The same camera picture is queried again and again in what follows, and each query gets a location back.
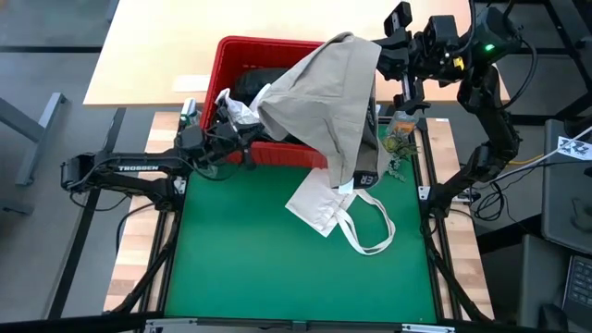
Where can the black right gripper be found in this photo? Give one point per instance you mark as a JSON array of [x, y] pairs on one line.
[[437, 46]]

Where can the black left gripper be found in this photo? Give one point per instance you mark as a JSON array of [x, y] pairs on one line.
[[194, 141]]

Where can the white garment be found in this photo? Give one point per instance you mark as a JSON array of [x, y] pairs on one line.
[[240, 111]]

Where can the beige shorts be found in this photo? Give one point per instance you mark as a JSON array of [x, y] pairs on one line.
[[319, 102]]

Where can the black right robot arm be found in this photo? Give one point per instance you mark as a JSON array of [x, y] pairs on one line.
[[497, 129]]

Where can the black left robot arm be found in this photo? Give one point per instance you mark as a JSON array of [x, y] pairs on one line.
[[134, 168]]

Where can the red plastic laundry basket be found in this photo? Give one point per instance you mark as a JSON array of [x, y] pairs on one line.
[[231, 55]]

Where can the black garment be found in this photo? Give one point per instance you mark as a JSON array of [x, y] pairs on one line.
[[254, 81]]

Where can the artificial succulent plant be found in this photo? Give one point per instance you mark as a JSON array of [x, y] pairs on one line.
[[398, 145]]

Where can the cream tote bag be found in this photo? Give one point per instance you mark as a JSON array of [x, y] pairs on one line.
[[319, 203]]

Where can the light wooden table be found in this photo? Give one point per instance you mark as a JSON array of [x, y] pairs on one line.
[[152, 41]]

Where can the green table mat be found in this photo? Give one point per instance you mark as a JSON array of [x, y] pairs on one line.
[[240, 254]]

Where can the black table leg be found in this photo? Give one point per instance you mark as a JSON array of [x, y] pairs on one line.
[[532, 119]]

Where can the black metal bar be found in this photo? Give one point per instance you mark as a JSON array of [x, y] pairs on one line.
[[88, 222]]

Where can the white marker paper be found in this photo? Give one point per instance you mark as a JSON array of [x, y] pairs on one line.
[[573, 148]]

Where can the grey metal table leg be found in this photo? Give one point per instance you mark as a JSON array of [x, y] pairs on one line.
[[37, 129]]

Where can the grey desk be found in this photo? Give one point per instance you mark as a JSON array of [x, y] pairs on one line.
[[564, 203]]

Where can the dark keyboard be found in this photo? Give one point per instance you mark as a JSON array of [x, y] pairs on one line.
[[578, 287]]

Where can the black computer mouse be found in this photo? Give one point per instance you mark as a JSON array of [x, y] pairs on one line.
[[552, 316]]

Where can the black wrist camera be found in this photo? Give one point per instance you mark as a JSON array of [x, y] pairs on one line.
[[398, 18]]

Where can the silver frame bracket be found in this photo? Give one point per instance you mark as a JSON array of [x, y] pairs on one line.
[[427, 328], [171, 326]]

